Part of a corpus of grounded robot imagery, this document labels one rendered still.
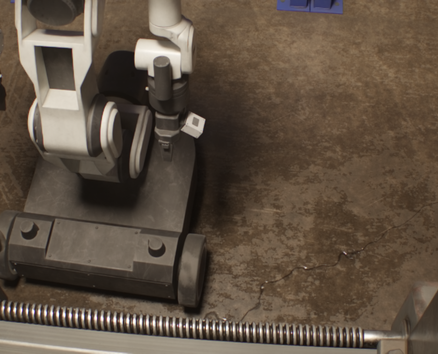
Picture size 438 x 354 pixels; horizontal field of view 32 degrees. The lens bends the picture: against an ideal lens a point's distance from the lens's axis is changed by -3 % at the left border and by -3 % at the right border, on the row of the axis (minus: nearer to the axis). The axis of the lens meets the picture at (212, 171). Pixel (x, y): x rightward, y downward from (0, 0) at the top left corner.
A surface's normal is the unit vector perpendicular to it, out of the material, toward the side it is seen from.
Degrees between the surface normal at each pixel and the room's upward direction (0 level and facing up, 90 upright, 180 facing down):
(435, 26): 0
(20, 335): 36
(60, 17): 90
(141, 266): 45
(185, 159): 0
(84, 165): 30
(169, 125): 79
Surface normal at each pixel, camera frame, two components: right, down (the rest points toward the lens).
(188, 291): -0.11, 0.41
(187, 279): -0.08, 0.11
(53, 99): 0.00, -0.65
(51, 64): -0.14, 0.76
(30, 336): 0.03, -0.91
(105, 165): -0.14, 0.94
